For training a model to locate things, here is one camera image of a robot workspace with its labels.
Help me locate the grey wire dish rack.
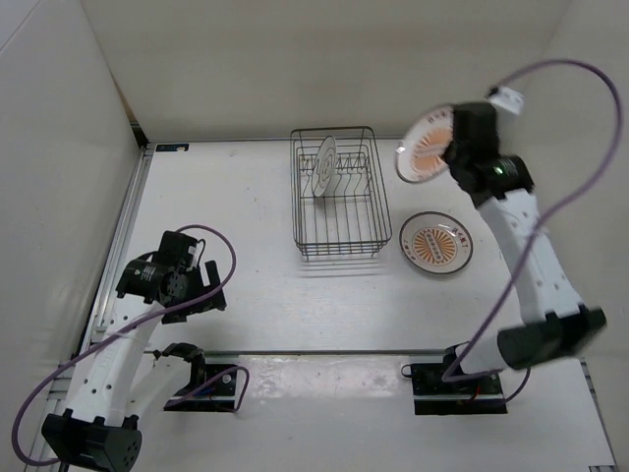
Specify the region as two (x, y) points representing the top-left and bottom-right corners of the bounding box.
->
(289, 126), (392, 261)

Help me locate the left blue label sticker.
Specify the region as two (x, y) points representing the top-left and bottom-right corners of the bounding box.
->
(155, 144), (190, 152)

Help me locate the purple cable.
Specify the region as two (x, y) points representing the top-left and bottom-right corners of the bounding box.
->
(10, 224), (251, 466)
(444, 59), (620, 412)

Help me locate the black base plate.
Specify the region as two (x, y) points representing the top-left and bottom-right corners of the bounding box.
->
(164, 363), (246, 413)
(402, 363), (507, 416)

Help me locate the white plate grey pattern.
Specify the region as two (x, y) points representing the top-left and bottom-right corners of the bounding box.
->
(312, 136), (336, 198)

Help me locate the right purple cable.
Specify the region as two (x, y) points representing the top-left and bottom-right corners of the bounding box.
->
(444, 59), (620, 412)

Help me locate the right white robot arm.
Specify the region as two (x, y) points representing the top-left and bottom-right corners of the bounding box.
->
(441, 102), (606, 393)

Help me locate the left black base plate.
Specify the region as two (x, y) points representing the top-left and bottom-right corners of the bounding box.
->
(164, 363), (246, 413)

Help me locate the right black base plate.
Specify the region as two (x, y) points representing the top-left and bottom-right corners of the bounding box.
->
(402, 363), (507, 416)

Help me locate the orange patterned plate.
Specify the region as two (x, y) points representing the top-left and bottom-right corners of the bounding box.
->
(395, 103), (452, 184)
(398, 211), (474, 276)

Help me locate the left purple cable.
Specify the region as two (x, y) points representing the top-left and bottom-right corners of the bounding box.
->
(10, 224), (251, 466)

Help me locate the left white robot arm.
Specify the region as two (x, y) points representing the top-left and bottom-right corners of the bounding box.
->
(41, 227), (226, 471)

